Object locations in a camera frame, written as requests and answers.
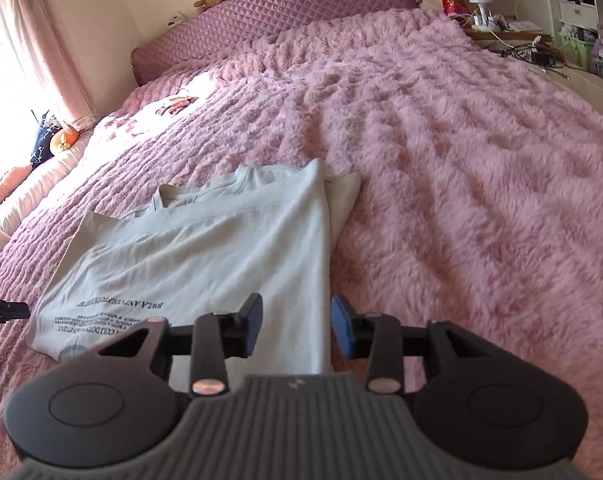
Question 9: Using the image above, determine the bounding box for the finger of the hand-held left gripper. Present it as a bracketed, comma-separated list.
[0, 296, 31, 324]

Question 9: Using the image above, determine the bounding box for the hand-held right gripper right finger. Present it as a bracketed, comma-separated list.
[329, 294, 483, 395]

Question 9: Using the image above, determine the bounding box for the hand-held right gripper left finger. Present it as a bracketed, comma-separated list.
[100, 292, 265, 399]

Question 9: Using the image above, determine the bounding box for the white printed sweatshirt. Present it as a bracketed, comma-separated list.
[26, 158, 363, 377]

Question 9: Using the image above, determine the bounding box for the peach plush cushion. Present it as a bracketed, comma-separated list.
[0, 164, 33, 222]

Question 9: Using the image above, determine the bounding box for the cream quilt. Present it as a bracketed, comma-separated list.
[0, 132, 91, 263]

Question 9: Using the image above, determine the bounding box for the dark blue floral pillow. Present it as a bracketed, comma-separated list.
[29, 112, 63, 170]

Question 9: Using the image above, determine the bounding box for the orange plush toy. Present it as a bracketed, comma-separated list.
[49, 129, 80, 154]

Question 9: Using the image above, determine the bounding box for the pink fluffy blanket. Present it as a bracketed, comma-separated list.
[0, 7, 603, 480]

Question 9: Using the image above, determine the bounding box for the small pink hair accessory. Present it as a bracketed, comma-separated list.
[155, 95, 200, 116]

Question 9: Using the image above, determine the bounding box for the pink curtain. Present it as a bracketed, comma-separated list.
[0, 0, 98, 132]

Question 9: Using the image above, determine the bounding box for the purple quilted headboard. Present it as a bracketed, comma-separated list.
[130, 0, 423, 88]

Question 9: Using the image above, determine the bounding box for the wooden nightstand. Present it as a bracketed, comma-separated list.
[463, 19, 555, 52]

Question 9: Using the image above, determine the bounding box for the red snack bag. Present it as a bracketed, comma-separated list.
[435, 0, 471, 17]

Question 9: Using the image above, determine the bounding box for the white table lamp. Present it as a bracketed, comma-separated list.
[467, 0, 495, 29]

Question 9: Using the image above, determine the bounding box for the green plastic basket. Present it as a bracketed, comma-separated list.
[558, 26, 603, 69]

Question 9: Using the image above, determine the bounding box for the white drawer box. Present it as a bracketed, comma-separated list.
[558, 0, 595, 34]

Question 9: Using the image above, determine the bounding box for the tangle of black cables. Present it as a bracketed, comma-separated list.
[500, 41, 568, 70]

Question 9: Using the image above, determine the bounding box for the wooden bed frame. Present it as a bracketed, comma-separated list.
[544, 54, 603, 128]

